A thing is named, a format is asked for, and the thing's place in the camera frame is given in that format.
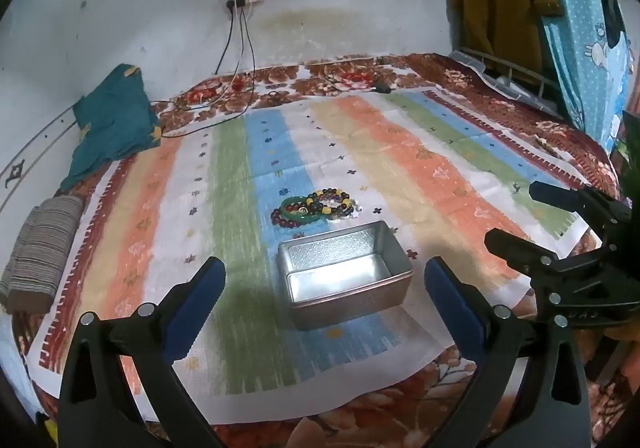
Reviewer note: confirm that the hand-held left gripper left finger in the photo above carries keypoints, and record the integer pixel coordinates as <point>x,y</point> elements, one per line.
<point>195,308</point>

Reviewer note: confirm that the green jade bangle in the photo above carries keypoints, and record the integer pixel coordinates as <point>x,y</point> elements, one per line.
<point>300,215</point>

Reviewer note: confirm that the silver metal tin box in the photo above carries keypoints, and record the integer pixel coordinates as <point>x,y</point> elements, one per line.
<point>330,278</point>

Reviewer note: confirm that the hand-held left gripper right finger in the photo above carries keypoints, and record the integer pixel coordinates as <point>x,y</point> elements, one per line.
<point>452,298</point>

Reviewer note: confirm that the grey striped bolster pillow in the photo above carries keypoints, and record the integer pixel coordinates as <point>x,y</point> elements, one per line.
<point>42,248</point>

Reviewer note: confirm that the striped pastel cloth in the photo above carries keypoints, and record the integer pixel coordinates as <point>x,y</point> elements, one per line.
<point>375,152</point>

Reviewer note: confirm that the white metal rack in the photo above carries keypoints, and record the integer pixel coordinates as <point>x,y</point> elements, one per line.
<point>505,72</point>

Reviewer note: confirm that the small black device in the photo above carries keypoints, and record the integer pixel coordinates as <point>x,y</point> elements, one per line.
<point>382,88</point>

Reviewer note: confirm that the teal cloth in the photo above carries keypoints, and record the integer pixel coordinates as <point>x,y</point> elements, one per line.
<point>112,122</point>

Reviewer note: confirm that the blue printed curtain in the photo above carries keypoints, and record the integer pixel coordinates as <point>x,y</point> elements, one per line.
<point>580,42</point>

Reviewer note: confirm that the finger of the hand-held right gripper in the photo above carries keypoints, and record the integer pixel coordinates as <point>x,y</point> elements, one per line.
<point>515,248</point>
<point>555,195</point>

